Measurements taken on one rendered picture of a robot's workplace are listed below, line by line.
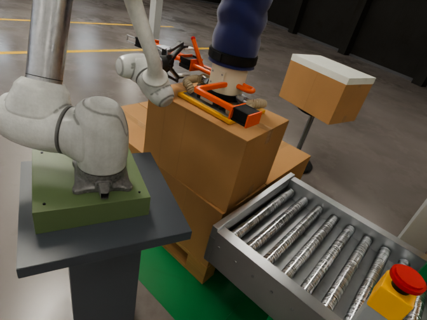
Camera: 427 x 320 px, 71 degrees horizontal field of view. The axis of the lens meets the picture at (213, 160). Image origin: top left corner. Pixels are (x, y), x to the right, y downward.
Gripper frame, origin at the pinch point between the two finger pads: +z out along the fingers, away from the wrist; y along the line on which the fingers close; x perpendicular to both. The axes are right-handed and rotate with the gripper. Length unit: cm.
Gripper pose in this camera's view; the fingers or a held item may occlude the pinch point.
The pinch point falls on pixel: (188, 61)
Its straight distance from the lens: 162.8
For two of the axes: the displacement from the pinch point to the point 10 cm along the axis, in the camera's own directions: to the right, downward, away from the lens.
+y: -2.0, 8.3, 5.3
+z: 6.5, -2.9, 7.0
